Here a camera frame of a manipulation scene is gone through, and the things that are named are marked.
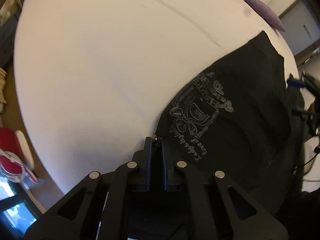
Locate black denim pants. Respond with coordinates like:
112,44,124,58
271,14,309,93
156,32,304,220

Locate wood framed doorway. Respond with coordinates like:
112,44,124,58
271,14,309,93
280,0,319,67

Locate white bed mattress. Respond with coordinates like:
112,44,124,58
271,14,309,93
14,0,298,193

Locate purple cushion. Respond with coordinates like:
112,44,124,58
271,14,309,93
244,0,286,32

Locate window with sky view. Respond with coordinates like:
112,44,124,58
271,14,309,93
1,176,39,239

